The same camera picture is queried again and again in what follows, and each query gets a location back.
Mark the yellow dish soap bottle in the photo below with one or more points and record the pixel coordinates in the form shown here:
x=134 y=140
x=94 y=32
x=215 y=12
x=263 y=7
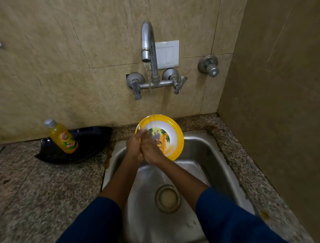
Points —
x=62 y=137

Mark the person's right forearm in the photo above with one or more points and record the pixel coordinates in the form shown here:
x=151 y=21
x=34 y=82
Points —
x=220 y=210

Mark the steel wall valve knob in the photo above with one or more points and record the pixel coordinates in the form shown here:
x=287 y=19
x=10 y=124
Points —
x=209 y=65

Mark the stainless steel sink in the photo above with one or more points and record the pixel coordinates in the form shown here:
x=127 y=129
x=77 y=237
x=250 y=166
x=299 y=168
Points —
x=147 y=220

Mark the steel wall faucet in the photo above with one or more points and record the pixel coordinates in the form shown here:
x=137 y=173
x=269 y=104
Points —
x=147 y=37

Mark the black leaf-shaped tray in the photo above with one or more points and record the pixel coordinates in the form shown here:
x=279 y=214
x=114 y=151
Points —
x=95 y=140

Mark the person's left forearm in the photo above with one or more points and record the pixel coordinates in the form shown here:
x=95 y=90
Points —
x=100 y=210

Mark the steel sink drain strainer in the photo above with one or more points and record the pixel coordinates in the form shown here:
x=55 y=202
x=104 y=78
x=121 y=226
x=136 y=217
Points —
x=167 y=199

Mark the yellow rimmed plate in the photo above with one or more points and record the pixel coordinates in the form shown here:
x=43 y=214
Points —
x=175 y=132

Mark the white switch plate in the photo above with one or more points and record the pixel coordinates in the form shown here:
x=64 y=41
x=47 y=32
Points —
x=168 y=53

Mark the person's left hand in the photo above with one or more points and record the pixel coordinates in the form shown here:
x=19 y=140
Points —
x=133 y=146

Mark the person's right hand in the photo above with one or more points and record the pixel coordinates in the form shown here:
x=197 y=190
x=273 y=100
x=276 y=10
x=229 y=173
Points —
x=150 y=149

